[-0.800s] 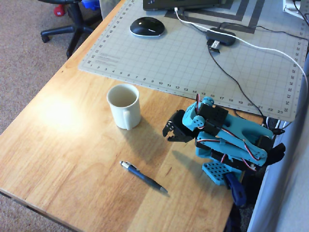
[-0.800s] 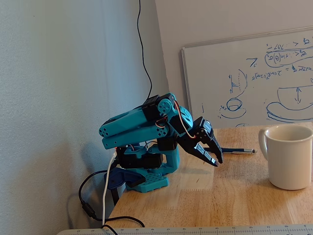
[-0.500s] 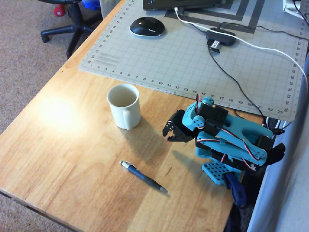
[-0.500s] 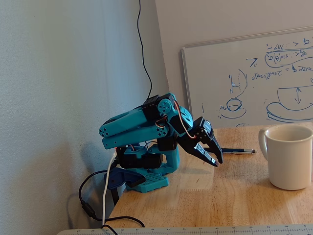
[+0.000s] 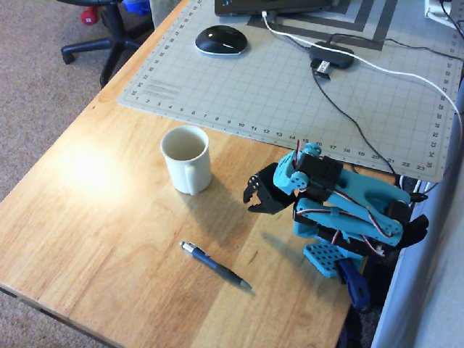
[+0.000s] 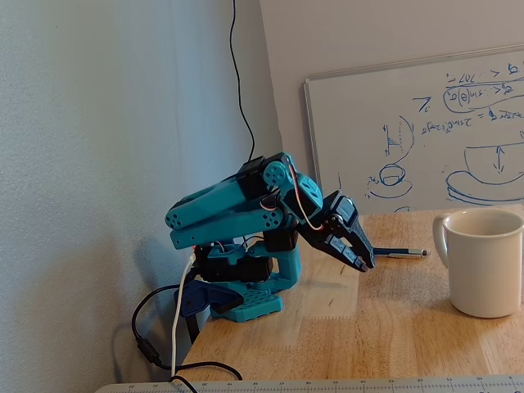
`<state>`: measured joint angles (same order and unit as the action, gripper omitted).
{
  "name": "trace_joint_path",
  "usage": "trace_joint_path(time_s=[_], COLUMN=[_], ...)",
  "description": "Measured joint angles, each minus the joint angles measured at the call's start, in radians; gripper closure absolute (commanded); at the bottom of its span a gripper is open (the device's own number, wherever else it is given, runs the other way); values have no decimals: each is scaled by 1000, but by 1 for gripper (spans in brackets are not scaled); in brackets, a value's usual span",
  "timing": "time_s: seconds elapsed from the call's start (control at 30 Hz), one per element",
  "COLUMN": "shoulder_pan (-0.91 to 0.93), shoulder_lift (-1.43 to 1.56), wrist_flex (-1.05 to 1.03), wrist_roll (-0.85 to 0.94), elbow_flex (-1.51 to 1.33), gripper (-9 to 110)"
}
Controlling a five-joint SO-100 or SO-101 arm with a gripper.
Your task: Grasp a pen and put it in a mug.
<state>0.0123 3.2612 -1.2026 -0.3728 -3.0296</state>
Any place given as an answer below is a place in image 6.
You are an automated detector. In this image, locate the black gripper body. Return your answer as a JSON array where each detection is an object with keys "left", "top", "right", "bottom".
[{"left": 298, "top": 192, "right": 359, "bottom": 246}]

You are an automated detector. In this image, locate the red white black servo wire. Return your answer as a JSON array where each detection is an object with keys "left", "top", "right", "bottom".
[{"left": 260, "top": 156, "right": 329, "bottom": 232}]

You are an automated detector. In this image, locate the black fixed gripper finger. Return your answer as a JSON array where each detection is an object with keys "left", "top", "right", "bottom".
[{"left": 304, "top": 236, "right": 367, "bottom": 274}]

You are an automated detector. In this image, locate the whiteboard with blue writing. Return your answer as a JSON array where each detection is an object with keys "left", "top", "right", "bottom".
[{"left": 302, "top": 44, "right": 524, "bottom": 219}]

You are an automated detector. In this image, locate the black power cable with ferrite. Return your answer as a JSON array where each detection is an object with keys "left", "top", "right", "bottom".
[{"left": 130, "top": 283, "right": 243, "bottom": 393}]

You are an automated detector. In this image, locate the white usb cable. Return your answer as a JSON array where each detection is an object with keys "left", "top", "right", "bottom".
[{"left": 169, "top": 253, "right": 197, "bottom": 378}]

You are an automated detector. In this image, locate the grey cutting mat with ruler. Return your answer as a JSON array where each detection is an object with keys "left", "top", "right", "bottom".
[{"left": 93, "top": 374, "right": 524, "bottom": 393}]

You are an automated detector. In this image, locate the cream ceramic mug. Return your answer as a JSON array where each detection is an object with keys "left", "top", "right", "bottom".
[{"left": 431, "top": 207, "right": 524, "bottom": 320}]

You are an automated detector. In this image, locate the thin black hanging cable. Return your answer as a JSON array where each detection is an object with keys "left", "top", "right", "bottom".
[{"left": 229, "top": 0, "right": 256, "bottom": 163}]

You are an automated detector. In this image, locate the dark blue silver pen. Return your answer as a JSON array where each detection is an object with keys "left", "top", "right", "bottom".
[{"left": 373, "top": 246, "right": 431, "bottom": 260}]

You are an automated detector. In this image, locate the blue table clamp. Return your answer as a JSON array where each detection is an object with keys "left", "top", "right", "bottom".
[{"left": 173, "top": 279, "right": 246, "bottom": 346}]

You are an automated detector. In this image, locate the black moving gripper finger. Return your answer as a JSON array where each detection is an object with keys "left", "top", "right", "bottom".
[{"left": 326, "top": 211, "right": 377, "bottom": 270}]

